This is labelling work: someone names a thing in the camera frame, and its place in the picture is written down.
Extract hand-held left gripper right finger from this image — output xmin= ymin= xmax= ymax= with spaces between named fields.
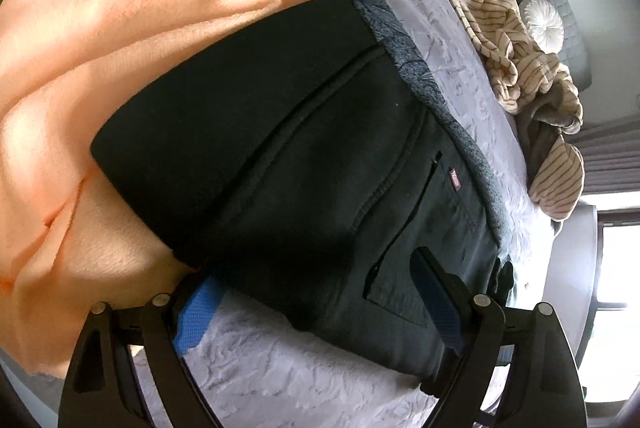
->
xmin=409 ymin=246 xmax=586 ymax=428

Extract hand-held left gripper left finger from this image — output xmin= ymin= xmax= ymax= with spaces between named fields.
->
xmin=57 ymin=275 xmax=226 ymax=428

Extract black pants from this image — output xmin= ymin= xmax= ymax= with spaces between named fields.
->
xmin=90 ymin=0 xmax=516 ymax=381

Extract window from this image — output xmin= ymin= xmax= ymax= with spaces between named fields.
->
xmin=595 ymin=208 xmax=640 ymax=309

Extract grey curtain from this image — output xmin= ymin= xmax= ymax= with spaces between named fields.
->
xmin=565 ymin=93 xmax=640 ymax=199

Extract grey-blue floral cloth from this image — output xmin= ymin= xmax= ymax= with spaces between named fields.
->
xmin=350 ymin=0 xmax=506 ymax=254

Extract orange fleece blanket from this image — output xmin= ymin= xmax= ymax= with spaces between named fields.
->
xmin=0 ymin=0 xmax=358 ymax=381

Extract white round pillow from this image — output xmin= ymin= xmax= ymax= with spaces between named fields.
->
xmin=522 ymin=0 xmax=566 ymax=54

